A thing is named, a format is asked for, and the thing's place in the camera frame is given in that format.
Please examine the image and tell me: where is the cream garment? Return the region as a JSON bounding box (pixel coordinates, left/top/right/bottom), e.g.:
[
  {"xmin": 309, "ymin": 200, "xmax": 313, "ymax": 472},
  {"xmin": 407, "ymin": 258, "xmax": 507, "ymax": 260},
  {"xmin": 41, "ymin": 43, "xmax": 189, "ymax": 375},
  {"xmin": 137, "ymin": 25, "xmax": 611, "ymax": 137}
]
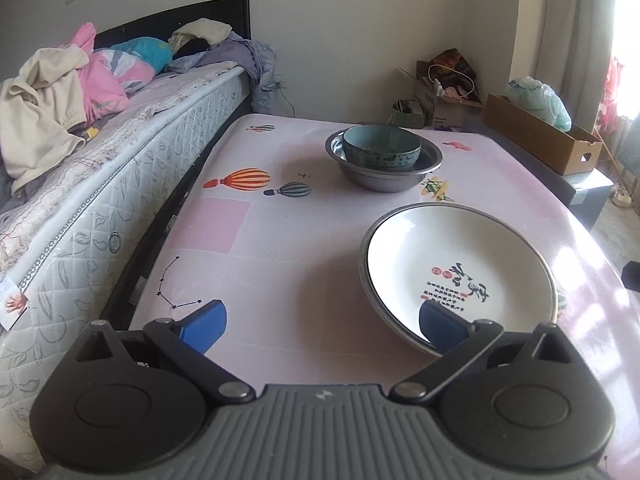
[{"xmin": 0, "ymin": 45, "xmax": 91, "ymax": 196}]

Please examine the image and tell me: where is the pale green plastic bag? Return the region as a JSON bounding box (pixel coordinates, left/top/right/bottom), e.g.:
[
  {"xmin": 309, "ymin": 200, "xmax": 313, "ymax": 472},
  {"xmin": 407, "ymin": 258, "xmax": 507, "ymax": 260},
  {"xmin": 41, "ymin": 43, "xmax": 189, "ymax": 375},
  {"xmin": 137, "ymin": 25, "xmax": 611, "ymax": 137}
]
[{"xmin": 507, "ymin": 76, "xmax": 572, "ymax": 132}]

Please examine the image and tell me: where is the long cardboard box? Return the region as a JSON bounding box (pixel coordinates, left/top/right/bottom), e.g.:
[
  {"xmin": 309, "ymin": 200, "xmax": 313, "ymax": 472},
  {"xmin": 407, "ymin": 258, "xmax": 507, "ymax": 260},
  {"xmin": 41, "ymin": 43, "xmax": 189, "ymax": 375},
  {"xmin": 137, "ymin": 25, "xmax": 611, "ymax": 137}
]
[{"xmin": 482, "ymin": 94, "xmax": 604, "ymax": 176}]

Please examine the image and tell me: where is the teal pillow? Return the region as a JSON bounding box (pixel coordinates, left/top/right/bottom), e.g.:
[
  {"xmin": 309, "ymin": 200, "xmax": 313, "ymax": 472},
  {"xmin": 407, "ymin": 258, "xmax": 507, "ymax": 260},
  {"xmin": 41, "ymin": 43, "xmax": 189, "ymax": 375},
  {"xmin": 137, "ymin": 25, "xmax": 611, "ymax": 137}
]
[{"xmin": 107, "ymin": 36, "xmax": 173, "ymax": 73}]

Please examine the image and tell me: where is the white quilted mattress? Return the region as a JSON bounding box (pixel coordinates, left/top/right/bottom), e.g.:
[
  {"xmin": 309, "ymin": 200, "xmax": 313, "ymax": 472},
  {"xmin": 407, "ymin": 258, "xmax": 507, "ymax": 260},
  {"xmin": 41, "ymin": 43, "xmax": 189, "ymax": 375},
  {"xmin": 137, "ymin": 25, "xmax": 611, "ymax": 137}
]
[{"xmin": 0, "ymin": 60, "xmax": 251, "ymax": 461}]

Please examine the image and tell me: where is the mattress tag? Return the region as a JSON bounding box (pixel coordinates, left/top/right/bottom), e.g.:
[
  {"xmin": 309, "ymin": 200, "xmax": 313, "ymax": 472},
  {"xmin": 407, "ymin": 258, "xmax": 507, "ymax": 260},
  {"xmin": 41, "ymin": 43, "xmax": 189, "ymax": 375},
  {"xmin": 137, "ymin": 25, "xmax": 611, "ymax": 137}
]
[{"xmin": 0, "ymin": 277, "xmax": 31, "ymax": 331}]

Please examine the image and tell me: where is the pink hanging garment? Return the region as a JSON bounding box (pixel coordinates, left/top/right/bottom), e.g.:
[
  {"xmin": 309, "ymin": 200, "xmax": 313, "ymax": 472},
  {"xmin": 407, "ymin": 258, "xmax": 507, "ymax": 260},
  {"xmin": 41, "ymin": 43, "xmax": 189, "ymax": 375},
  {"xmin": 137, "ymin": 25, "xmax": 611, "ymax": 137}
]
[{"xmin": 599, "ymin": 57, "xmax": 623, "ymax": 131}]

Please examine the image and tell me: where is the pink blanket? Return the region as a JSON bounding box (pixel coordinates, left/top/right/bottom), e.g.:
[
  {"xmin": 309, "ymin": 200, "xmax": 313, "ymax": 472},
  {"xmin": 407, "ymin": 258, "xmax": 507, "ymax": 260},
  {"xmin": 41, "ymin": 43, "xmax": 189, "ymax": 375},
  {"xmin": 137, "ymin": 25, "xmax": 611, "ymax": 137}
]
[{"xmin": 62, "ymin": 22, "xmax": 156, "ymax": 126}]

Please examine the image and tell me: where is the teal ceramic bowl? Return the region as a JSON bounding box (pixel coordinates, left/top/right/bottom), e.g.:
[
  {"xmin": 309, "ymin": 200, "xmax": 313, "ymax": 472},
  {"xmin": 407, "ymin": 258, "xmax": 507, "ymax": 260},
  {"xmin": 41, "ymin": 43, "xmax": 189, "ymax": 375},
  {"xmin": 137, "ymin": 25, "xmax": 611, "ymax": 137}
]
[{"xmin": 342, "ymin": 125, "xmax": 422, "ymax": 171}]

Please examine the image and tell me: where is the dark grey cabinet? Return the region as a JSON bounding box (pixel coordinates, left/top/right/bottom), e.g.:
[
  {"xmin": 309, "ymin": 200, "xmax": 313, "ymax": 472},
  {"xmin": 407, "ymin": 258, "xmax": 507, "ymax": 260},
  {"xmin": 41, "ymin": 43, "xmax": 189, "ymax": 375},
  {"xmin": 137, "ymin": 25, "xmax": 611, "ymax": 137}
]
[{"xmin": 470, "ymin": 120, "xmax": 615, "ymax": 233}]

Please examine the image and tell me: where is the brown paper bag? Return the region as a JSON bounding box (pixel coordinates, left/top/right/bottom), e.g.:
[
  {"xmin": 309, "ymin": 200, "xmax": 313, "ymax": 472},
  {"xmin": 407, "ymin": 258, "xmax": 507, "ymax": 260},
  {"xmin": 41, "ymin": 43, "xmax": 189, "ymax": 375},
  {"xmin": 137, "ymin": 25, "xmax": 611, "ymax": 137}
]
[{"xmin": 430, "ymin": 49, "xmax": 478, "ymax": 91}]

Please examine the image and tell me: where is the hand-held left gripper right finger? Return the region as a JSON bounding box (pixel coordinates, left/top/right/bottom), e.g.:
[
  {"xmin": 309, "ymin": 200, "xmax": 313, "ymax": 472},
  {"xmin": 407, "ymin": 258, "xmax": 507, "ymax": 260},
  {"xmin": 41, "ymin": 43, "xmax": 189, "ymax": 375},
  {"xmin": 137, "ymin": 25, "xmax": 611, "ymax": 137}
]
[{"xmin": 390, "ymin": 301, "xmax": 572, "ymax": 405}]

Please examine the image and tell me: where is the large steel bowl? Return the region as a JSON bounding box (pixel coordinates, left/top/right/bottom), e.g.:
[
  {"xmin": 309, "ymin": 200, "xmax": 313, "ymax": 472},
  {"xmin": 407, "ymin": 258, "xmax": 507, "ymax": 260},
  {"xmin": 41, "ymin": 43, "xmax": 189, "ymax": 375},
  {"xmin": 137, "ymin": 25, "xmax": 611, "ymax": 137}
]
[{"xmin": 325, "ymin": 127, "xmax": 444, "ymax": 193}]

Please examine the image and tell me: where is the cream folded cloth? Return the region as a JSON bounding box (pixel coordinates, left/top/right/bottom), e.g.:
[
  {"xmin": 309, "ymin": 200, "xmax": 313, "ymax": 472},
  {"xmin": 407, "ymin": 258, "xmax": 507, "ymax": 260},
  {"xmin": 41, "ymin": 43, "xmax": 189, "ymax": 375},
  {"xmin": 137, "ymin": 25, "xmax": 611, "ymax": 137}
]
[{"xmin": 167, "ymin": 18, "xmax": 233, "ymax": 48}]

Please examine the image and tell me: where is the cardboard box with clutter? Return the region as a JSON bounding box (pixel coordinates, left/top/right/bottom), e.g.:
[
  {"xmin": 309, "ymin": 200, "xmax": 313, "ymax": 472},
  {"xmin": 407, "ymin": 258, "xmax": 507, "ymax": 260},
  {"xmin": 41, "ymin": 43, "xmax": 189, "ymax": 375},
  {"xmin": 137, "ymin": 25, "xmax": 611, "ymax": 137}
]
[{"xmin": 400, "ymin": 62, "xmax": 486, "ymax": 128}]

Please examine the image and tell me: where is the beige curtain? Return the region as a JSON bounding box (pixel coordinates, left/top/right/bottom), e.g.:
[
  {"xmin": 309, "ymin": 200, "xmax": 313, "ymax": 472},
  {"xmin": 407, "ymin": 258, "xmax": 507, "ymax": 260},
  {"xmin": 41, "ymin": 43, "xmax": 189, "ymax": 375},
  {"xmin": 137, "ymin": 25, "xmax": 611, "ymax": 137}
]
[{"xmin": 510, "ymin": 0, "xmax": 621, "ymax": 111}]

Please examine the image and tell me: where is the white printed plate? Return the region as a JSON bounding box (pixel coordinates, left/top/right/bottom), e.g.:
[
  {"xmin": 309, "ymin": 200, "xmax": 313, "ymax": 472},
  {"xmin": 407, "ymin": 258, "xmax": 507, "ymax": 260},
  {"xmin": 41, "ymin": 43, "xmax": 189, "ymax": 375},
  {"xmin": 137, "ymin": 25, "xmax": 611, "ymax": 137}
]
[{"xmin": 365, "ymin": 207, "xmax": 555, "ymax": 356}]

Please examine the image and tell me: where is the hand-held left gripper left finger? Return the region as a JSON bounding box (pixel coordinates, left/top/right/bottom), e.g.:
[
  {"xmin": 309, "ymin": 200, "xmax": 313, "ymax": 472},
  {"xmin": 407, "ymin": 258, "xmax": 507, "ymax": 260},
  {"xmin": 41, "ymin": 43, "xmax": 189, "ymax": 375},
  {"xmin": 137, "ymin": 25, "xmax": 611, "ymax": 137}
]
[{"xmin": 74, "ymin": 300, "xmax": 257, "ymax": 405}]

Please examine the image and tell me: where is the pink printed tablecloth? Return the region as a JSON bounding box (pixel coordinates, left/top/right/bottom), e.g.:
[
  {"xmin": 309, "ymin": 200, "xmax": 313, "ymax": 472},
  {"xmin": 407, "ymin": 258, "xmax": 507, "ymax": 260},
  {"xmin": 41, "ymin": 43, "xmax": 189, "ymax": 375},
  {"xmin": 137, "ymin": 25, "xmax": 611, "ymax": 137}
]
[{"xmin": 100, "ymin": 114, "xmax": 640, "ymax": 461}]

